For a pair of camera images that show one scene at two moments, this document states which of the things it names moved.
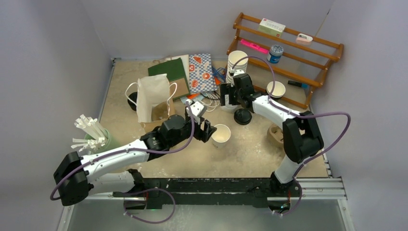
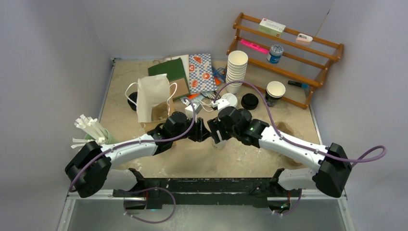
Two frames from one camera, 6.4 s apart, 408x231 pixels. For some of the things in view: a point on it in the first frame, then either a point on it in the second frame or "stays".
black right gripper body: [235, 95] -> [216, 126]
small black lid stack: [133, 96] stays
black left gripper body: [187, 130] stays
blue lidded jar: [275, 54] stays
